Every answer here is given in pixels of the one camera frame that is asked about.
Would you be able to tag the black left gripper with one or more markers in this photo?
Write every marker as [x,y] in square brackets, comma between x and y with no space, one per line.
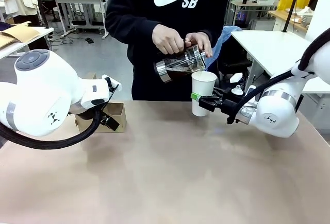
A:
[111,123]

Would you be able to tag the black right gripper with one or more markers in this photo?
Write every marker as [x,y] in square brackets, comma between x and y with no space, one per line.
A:
[232,108]

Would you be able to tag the brown cardboard cup carrier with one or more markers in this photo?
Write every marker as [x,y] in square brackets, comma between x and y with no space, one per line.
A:
[121,116]

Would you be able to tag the tall white paper cup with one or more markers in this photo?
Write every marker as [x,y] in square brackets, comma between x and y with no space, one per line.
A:
[203,85]

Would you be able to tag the glass french press with coffee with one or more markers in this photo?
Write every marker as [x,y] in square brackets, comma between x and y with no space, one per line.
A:
[180,65]

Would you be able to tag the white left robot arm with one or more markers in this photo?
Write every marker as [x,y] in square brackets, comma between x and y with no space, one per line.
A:
[38,92]

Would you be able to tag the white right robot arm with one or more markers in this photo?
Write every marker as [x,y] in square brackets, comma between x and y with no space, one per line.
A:
[278,116]

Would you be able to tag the person left forearm black sleeve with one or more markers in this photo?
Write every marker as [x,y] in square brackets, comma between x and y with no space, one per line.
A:
[214,25]

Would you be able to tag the person right forearm black sleeve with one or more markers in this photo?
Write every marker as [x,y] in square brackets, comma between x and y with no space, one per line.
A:
[123,25]

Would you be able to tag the person left hand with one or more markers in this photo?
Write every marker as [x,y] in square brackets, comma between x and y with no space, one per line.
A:
[202,42]

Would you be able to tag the person right hand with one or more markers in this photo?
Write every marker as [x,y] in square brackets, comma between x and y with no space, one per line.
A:
[166,40]

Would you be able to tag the white round knob fixture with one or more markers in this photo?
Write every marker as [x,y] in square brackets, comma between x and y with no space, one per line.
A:
[237,90]

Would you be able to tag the black chair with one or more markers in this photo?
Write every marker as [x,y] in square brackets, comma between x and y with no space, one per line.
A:
[232,59]

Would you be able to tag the person torso black hoodie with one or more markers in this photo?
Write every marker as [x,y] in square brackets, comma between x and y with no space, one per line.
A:
[144,79]

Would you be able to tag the blue cloth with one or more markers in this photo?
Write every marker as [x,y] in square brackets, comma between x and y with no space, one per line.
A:
[227,36]

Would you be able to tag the white side table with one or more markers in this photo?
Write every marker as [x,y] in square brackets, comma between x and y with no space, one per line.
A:
[270,49]

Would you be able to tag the wooden background table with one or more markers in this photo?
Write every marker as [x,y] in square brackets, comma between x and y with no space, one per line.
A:
[283,15]

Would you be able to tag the black tripod pole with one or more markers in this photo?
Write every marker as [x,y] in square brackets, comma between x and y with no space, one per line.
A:
[41,5]
[290,10]

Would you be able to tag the brown paper sheet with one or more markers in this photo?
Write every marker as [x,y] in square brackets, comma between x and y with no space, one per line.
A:
[20,33]

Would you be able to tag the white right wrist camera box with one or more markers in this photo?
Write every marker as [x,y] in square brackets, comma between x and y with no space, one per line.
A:
[236,77]

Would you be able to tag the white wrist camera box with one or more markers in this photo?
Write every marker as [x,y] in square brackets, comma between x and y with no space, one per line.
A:
[113,81]
[236,77]

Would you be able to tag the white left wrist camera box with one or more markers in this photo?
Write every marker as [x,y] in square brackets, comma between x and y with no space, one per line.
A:
[113,81]

